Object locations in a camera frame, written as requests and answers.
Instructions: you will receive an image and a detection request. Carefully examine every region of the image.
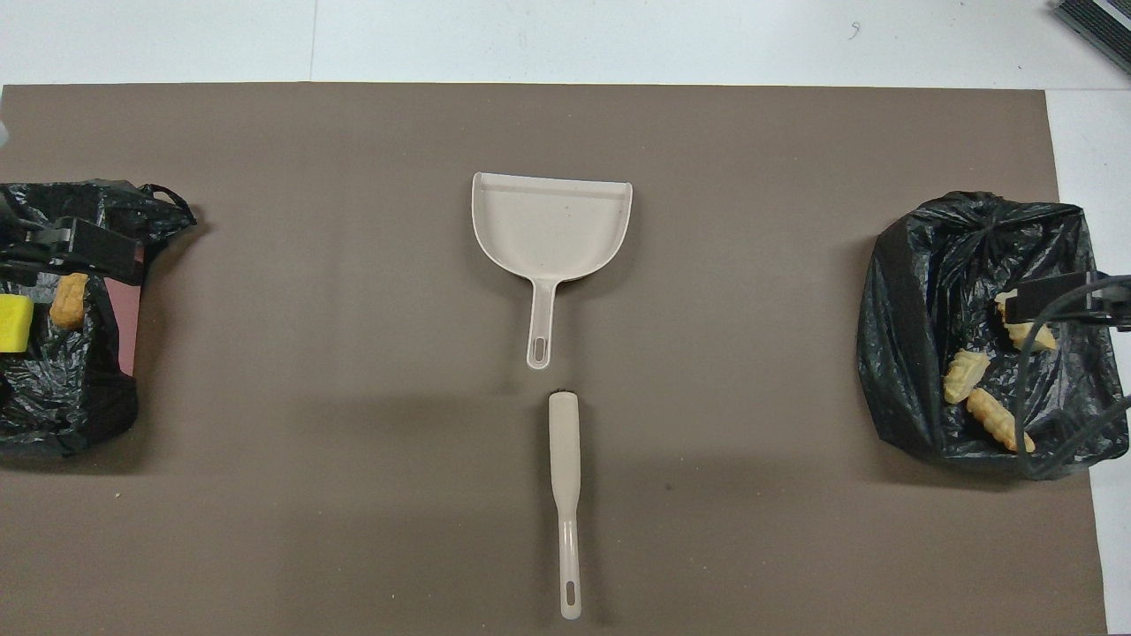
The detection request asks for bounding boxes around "brown bread roll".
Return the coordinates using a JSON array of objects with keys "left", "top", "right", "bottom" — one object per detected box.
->
[{"left": 49, "top": 272, "right": 91, "bottom": 331}]

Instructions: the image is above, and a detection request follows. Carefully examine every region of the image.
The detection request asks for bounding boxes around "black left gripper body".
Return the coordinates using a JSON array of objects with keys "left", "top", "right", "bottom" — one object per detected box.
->
[{"left": 0, "top": 216, "right": 73, "bottom": 285}]

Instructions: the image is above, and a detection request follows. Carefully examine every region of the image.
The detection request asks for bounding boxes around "pale bread chunk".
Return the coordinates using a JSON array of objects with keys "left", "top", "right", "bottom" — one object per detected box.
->
[{"left": 995, "top": 291, "right": 1058, "bottom": 352}]

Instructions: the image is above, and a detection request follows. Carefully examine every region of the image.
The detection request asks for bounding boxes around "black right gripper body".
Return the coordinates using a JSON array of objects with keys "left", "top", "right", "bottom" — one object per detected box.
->
[{"left": 1089, "top": 274, "right": 1131, "bottom": 335}]

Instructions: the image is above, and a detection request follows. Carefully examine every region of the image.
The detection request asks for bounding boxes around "black trash bag bin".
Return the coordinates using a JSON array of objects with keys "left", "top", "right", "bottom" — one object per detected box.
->
[{"left": 855, "top": 191, "right": 1130, "bottom": 482}]

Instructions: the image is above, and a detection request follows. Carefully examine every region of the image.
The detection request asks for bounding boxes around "brown paper table mat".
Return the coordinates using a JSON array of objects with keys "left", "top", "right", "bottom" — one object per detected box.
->
[{"left": 0, "top": 82, "right": 1110, "bottom": 636}]

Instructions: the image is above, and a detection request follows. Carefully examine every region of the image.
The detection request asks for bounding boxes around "large yellow sponge piece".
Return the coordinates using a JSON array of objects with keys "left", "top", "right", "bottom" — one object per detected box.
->
[{"left": 0, "top": 294, "right": 34, "bottom": 355}]

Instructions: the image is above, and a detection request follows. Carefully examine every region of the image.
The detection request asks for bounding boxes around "beige plastic dustpan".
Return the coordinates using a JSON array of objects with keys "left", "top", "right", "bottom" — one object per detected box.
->
[{"left": 471, "top": 171, "right": 634, "bottom": 371}]

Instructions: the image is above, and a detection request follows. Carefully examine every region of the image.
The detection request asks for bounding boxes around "grey ribbed device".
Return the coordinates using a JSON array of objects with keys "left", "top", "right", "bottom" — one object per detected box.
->
[{"left": 1051, "top": 0, "right": 1131, "bottom": 73}]

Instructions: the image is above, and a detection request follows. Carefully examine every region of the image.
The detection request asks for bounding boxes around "beige brush with black bristles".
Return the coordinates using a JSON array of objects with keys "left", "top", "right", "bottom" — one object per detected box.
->
[{"left": 548, "top": 391, "right": 583, "bottom": 621}]

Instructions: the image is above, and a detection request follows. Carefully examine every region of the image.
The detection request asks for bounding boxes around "black bag lining pink bin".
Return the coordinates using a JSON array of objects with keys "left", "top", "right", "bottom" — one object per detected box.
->
[{"left": 0, "top": 180, "right": 198, "bottom": 458}]

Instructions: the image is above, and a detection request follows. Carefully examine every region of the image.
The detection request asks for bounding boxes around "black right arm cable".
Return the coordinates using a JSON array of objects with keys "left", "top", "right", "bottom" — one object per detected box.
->
[{"left": 1014, "top": 276, "right": 1131, "bottom": 482}]

